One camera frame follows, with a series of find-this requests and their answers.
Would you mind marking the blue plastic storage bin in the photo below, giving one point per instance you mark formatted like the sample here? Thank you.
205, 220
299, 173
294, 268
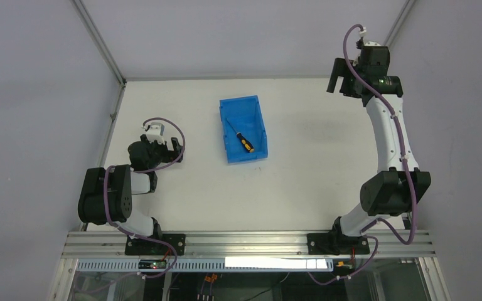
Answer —
246, 115

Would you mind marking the aluminium mounting rail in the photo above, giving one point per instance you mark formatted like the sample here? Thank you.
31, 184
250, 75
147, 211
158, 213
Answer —
221, 244

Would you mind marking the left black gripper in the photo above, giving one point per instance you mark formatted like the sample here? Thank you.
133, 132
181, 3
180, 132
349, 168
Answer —
171, 150

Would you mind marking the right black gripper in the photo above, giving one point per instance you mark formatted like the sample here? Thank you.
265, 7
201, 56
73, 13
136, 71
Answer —
344, 78

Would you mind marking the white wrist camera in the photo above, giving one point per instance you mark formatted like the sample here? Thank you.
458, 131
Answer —
362, 43
154, 132

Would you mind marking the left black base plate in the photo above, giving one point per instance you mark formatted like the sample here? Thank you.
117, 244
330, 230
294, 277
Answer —
140, 247

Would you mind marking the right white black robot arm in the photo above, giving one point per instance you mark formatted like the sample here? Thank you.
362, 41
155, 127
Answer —
399, 182

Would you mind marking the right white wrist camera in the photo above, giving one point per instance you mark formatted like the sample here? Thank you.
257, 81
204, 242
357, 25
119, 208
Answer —
362, 43

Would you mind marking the yellow black handled screwdriver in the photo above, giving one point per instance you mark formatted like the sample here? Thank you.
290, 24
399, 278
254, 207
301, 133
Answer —
244, 141

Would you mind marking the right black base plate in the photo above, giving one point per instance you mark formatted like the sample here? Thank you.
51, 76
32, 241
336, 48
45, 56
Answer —
320, 245

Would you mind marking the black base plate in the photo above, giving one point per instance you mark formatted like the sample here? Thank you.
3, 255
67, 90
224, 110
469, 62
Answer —
320, 245
140, 247

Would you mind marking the perforated grey cable duct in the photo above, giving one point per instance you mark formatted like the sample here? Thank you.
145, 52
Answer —
228, 264

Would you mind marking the small green circuit board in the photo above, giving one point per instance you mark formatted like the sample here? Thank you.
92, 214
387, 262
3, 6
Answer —
152, 264

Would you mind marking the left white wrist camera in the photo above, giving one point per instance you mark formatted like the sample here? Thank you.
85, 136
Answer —
154, 132

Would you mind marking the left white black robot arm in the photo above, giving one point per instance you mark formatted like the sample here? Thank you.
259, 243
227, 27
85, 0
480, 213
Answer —
106, 195

